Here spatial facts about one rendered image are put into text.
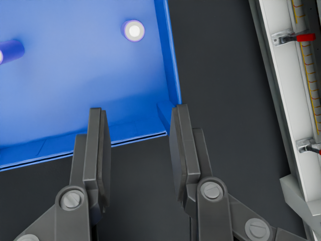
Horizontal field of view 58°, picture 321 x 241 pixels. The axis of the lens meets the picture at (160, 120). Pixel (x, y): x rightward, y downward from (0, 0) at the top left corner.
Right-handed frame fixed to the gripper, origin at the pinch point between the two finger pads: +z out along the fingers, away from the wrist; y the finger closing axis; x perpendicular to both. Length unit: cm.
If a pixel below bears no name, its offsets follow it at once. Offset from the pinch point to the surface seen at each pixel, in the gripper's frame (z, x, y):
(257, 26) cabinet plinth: 54, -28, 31
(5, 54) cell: 12.9, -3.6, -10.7
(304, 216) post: 20, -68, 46
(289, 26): 43, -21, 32
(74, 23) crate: 19.2, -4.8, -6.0
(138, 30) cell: 13.8, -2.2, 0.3
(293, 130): 32, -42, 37
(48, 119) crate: 13.7, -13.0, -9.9
